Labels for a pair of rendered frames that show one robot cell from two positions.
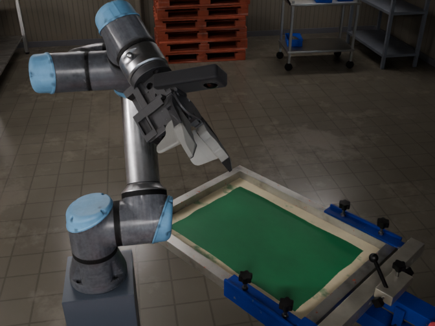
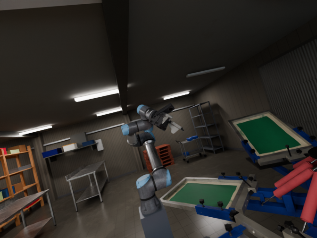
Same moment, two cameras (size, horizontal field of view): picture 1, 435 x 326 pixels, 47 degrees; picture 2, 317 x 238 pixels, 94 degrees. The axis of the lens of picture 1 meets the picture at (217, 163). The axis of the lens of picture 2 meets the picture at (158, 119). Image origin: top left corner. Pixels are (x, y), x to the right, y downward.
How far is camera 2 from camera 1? 0.42 m
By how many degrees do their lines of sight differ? 33
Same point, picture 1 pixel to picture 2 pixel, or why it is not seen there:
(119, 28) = (143, 107)
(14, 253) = not seen: outside the picture
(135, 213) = (158, 175)
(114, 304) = (159, 216)
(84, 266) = (145, 201)
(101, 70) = (140, 123)
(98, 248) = (149, 192)
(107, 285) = (155, 208)
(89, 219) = (144, 180)
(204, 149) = (174, 128)
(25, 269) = not seen: outside the picture
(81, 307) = (147, 220)
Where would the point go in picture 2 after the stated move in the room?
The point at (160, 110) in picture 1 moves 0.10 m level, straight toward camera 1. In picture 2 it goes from (159, 118) to (163, 116)
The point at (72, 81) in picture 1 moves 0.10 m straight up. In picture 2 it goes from (133, 128) to (129, 114)
